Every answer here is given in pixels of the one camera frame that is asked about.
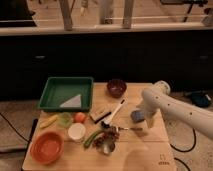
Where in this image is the white cloth in tray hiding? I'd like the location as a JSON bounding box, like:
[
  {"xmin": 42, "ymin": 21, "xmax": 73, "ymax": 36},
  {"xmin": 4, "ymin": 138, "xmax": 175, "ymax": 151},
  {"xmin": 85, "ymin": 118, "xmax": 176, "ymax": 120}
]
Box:
[{"xmin": 61, "ymin": 94, "xmax": 81, "ymax": 107}]

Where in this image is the black cable right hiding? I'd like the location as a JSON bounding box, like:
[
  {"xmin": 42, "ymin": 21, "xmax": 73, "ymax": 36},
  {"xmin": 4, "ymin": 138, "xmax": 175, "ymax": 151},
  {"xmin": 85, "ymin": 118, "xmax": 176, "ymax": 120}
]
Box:
[{"xmin": 169, "ymin": 128, "xmax": 198, "ymax": 171}]

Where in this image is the black cable left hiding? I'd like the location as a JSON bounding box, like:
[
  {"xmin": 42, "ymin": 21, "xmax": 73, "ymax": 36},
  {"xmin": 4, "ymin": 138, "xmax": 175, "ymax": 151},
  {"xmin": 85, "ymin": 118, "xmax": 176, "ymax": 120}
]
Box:
[{"xmin": 0, "ymin": 112, "xmax": 33, "ymax": 154}]

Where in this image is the green plastic tray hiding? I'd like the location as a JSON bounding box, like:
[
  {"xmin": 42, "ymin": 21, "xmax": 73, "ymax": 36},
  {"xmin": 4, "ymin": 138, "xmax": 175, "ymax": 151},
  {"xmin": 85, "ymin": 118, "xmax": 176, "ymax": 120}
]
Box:
[{"xmin": 38, "ymin": 77, "xmax": 93, "ymax": 112}]

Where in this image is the white paper cup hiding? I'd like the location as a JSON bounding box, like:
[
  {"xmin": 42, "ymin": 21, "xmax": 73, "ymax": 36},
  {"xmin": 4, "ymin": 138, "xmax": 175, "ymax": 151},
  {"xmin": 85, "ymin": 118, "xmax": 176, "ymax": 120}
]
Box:
[{"xmin": 68, "ymin": 123, "xmax": 86, "ymax": 142}]

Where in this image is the black cable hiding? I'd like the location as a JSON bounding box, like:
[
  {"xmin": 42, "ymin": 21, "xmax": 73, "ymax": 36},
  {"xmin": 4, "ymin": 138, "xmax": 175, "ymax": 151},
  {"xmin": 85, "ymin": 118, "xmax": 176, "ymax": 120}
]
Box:
[
  {"xmin": 0, "ymin": 112, "xmax": 33, "ymax": 154},
  {"xmin": 169, "ymin": 128, "xmax": 198, "ymax": 171}
]

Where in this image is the wooden block brush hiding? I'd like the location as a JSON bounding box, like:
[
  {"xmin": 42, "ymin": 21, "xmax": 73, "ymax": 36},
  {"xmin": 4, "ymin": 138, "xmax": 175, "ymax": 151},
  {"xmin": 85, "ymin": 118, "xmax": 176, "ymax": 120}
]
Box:
[{"xmin": 89, "ymin": 106, "xmax": 111, "ymax": 123}]

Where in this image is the metal spoon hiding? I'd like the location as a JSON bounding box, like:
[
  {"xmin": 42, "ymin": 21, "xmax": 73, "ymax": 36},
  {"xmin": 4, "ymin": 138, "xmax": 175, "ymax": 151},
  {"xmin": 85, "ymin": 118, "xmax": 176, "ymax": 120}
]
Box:
[{"xmin": 111, "ymin": 126, "xmax": 143, "ymax": 131}]

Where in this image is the green cucumber toy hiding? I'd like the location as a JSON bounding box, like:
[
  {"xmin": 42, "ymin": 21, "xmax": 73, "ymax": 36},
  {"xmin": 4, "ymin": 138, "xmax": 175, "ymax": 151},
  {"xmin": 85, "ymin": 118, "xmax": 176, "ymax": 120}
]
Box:
[{"xmin": 83, "ymin": 130, "xmax": 103, "ymax": 149}]

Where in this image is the red tomato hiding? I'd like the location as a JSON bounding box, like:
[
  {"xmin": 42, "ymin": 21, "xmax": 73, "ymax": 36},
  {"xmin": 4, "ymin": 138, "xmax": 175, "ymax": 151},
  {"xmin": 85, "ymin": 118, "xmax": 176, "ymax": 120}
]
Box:
[{"xmin": 74, "ymin": 112, "xmax": 86, "ymax": 123}]

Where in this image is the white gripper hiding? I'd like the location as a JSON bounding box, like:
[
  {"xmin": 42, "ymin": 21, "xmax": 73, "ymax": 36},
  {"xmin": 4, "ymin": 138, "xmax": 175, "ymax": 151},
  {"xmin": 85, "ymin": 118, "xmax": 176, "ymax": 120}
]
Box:
[{"xmin": 137, "ymin": 100, "xmax": 157, "ymax": 128}]

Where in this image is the yellow banana toy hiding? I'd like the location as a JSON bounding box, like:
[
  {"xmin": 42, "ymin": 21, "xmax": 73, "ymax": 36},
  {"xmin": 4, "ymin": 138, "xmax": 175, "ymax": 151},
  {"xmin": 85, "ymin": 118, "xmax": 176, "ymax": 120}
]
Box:
[{"xmin": 39, "ymin": 115, "xmax": 58, "ymax": 129}]

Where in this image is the orange bowl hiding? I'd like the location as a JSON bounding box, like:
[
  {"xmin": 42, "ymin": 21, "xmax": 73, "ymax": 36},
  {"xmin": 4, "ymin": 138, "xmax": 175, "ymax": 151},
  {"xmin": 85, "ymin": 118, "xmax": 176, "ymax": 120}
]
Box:
[{"xmin": 30, "ymin": 132, "xmax": 64, "ymax": 165}]

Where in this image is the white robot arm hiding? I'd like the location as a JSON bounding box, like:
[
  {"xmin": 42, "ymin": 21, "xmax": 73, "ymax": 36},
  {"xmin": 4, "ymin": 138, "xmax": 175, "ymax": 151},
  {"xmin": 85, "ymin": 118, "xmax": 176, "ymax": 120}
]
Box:
[{"xmin": 138, "ymin": 81, "xmax": 213, "ymax": 140}]

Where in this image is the purple grape bunch toy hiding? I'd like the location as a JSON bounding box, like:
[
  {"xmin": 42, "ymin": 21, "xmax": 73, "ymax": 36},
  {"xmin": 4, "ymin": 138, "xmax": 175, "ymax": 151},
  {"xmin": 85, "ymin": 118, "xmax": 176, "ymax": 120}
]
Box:
[{"xmin": 93, "ymin": 131, "xmax": 119, "ymax": 148}]

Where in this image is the dark teal bag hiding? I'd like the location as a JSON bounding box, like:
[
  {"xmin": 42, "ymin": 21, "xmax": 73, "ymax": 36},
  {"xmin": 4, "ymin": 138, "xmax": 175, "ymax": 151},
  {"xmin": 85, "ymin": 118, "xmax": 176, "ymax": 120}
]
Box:
[{"xmin": 191, "ymin": 92, "xmax": 211, "ymax": 108}]

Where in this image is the metal measuring cup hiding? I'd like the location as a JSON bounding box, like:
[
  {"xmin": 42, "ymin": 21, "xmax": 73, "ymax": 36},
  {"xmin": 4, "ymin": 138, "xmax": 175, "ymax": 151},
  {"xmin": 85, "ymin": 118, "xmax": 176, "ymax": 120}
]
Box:
[{"xmin": 98, "ymin": 140, "xmax": 115, "ymax": 155}]

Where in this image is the blue sponge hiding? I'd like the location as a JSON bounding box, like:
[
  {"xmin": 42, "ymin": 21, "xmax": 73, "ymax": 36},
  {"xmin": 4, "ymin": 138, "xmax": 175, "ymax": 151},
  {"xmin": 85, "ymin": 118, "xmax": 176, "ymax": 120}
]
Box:
[{"xmin": 131, "ymin": 110, "xmax": 145, "ymax": 123}]

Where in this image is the dark purple bowl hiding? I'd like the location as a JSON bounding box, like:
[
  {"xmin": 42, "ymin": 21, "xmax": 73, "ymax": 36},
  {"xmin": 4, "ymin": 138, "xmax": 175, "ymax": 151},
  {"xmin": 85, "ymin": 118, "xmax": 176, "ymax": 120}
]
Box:
[{"xmin": 107, "ymin": 79, "xmax": 127, "ymax": 98}]

